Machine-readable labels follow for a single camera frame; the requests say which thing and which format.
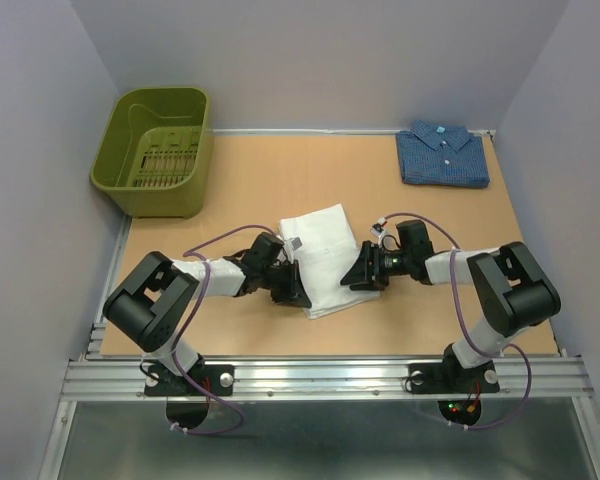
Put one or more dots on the green plastic laundry basket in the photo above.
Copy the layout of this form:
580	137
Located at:
155	154

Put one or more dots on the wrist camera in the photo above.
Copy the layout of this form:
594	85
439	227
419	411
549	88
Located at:
385	239
294	243

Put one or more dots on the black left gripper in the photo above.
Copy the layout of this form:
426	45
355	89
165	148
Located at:
293	294

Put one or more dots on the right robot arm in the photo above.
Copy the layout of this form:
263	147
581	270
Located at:
514	292

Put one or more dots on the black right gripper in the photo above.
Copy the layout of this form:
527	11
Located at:
364	276

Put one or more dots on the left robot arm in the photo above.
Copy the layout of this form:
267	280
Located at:
149	303

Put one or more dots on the aluminium mounting rail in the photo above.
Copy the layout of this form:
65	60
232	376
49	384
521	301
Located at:
311	379

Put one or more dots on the folded blue checked shirt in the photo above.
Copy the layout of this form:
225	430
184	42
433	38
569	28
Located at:
441	155

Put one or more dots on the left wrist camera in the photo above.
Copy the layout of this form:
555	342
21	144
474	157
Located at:
294	243

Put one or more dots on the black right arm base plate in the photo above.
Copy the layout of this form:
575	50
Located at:
424	378

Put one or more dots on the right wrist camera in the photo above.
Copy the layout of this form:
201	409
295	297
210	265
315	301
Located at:
385	239

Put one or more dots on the white long sleeve shirt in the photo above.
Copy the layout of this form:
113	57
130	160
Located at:
328	251

